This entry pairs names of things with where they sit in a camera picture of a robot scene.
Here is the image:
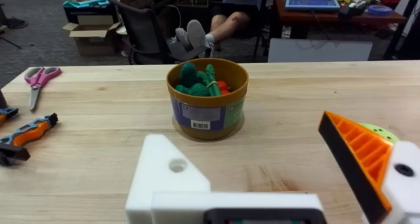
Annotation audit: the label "white orange left gripper right finger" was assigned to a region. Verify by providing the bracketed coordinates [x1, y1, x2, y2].
[318, 110, 420, 224]

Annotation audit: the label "bare white left gripper left finger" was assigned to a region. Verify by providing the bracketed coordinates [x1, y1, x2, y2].
[125, 133, 211, 224]

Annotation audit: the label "green disc with holes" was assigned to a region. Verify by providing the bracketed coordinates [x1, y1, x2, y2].
[358, 122, 400, 144]

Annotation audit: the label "brown tub with toys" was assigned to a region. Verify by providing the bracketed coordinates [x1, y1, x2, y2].
[165, 58, 249, 141]

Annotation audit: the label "orange blue grey hand tool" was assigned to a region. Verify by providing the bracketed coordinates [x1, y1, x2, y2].
[0, 112, 59, 167]

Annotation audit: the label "black office chair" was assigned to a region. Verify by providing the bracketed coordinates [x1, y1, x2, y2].
[105, 0, 211, 65]

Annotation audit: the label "brown wooden desk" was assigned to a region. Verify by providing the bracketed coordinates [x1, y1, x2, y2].
[269, 0, 408, 60]

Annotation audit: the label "pink grey scissors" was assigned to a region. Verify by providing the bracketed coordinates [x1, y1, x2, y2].
[24, 66, 62, 112]

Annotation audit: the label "blue tape roll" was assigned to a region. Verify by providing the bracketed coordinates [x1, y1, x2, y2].
[367, 5, 394, 16]

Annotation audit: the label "open cardboard box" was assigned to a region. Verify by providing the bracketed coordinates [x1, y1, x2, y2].
[62, 14, 121, 56]

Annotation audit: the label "person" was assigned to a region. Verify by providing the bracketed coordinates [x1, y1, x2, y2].
[175, 0, 266, 58]

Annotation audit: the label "blue tablet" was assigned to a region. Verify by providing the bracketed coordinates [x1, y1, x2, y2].
[284, 0, 341, 12]

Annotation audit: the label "teal cloth on dark box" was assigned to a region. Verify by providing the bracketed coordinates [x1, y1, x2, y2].
[62, 0, 117, 24]

